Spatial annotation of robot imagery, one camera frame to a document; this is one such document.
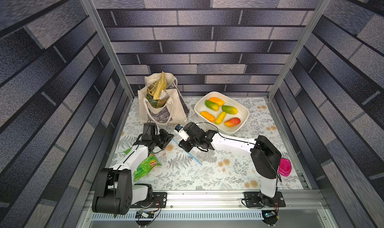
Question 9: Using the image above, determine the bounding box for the white serving dish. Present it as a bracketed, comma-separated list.
[194, 92, 250, 135]

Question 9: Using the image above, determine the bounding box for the floral table mat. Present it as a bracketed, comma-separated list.
[111, 96, 307, 191]

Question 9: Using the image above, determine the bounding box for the red mango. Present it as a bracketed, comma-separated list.
[225, 118, 241, 128]

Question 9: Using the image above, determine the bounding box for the left circuit board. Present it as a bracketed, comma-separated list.
[135, 210, 154, 219]

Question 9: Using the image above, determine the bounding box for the clear zip-top bag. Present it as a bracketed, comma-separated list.
[172, 138, 209, 166]

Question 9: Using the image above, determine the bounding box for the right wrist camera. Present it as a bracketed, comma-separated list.
[175, 124, 189, 141]

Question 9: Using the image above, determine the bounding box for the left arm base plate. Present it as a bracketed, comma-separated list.
[131, 192, 168, 209]

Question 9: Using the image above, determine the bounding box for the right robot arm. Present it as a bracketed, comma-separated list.
[175, 122, 282, 198]

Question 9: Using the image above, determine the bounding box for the orange mango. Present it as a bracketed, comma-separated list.
[200, 111, 216, 123]
[209, 97, 225, 106]

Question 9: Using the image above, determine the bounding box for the aluminium frame post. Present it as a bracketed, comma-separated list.
[267, 0, 331, 102]
[81, 0, 135, 101]

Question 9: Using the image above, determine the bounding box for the beige canvas tote bag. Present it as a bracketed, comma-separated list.
[138, 73, 190, 126]

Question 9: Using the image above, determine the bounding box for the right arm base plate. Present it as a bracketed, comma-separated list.
[242, 192, 286, 209]

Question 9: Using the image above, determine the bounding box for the circuit board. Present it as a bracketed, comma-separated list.
[262, 210, 279, 219]
[135, 210, 154, 219]

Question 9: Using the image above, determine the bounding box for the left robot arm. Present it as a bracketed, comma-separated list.
[92, 128, 174, 215]

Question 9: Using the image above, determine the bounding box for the left aluminium frame post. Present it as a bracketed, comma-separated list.
[81, 0, 135, 101]

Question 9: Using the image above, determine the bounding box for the right circuit board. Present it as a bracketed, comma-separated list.
[262, 210, 279, 219]

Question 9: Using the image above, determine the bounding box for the green chip bag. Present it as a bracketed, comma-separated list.
[120, 145, 161, 182]

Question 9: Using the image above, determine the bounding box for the yellow snack packet in tote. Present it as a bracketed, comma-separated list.
[152, 72, 168, 100]

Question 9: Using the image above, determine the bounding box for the aluminium front rail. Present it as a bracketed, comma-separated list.
[76, 190, 338, 228]

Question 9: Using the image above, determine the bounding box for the yellow mango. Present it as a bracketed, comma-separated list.
[215, 112, 227, 125]

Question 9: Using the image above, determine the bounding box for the green mango near tote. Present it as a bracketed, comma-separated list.
[205, 100, 220, 111]

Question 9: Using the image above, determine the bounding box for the pink lidded container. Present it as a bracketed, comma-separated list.
[278, 158, 292, 177]

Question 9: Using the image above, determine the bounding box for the green mango at right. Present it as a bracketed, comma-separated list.
[222, 105, 238, 115]

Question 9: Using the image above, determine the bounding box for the right aluminium frame post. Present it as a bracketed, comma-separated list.
[267, 0, 331, 102]

